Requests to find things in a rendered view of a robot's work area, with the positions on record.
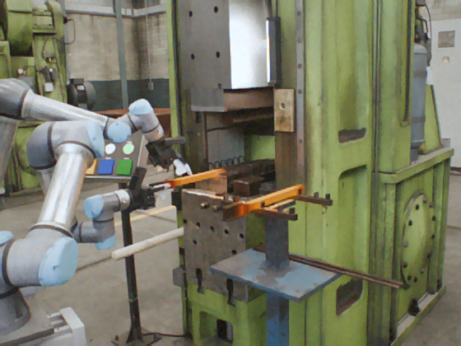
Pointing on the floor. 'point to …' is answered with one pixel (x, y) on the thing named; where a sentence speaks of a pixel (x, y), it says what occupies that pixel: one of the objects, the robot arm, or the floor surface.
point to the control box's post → (129, 266)
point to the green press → (35, 76)
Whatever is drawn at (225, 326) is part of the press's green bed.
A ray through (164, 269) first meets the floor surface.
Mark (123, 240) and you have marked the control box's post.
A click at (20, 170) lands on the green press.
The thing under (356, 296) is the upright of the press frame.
